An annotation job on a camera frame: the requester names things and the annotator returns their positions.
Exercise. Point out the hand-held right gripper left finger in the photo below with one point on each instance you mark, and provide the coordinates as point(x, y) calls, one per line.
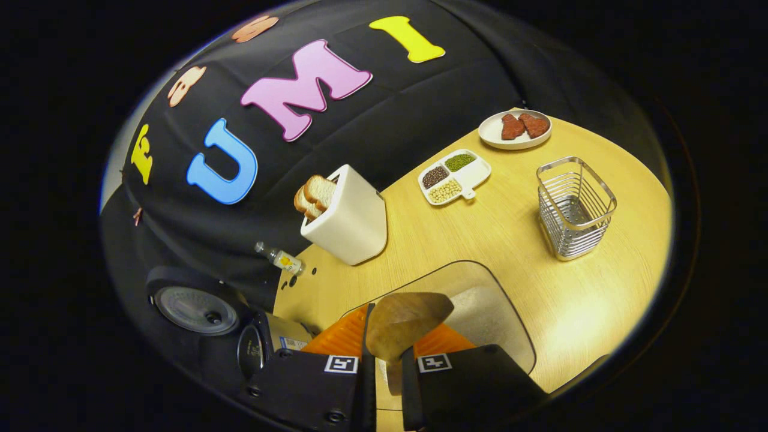
point(312, 390)

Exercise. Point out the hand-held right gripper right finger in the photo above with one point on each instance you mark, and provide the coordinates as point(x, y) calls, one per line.
point(474, 390)

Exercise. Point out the white rice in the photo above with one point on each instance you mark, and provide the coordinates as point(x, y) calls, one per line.
point(486, 318)

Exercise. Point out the wooden spoon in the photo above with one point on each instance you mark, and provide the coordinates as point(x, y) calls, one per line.
point(405, 321)

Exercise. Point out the dark blue rice cooker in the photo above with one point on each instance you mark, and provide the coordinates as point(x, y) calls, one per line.
point(198, 309)

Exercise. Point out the clear plastic rice container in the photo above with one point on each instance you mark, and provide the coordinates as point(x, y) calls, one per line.
point(510, 312)

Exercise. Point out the small clear bottle yellow label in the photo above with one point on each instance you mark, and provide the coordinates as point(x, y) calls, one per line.
point(282, 260)

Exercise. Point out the white toaster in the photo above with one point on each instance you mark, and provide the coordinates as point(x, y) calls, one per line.
point(354, 222)

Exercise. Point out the toast bread slice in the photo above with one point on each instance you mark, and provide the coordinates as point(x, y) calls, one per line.
point(305, 204)
point(321, 191)

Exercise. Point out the white divided dish of beans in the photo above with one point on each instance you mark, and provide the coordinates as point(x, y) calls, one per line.
point(474, 174)

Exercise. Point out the pink clip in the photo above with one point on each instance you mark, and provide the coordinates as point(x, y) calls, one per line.
point(138, 216)

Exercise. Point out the round white plate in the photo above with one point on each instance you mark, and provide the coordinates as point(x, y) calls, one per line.
point(492, 132)

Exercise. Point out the red meat piece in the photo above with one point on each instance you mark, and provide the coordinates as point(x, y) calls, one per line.
point(536, 125)
point(512, 127)

